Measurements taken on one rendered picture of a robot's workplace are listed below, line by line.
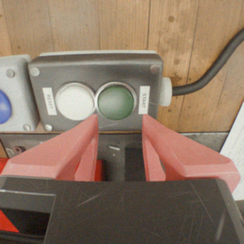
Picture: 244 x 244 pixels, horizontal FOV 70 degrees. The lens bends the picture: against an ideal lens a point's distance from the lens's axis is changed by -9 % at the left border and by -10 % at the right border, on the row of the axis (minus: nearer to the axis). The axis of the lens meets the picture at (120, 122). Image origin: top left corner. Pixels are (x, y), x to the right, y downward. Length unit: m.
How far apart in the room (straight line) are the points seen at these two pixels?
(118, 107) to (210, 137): 0.14
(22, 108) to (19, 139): 0.08
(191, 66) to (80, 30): 0.10
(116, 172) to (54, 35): 0.18
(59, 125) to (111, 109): 0.05
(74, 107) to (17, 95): 0.05
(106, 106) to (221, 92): 0.12
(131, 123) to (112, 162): 0.09
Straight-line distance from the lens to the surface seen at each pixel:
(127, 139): 0.22
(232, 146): 0.27
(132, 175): 0.20
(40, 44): 0.18
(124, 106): 0.15
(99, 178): 0.22
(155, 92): 0.16
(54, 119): 0.18
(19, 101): 0.18
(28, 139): 0.25
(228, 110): 0.23
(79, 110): 0.16
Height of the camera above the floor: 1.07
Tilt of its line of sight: 54 degrees down
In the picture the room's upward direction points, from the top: 178 degrees clockwise
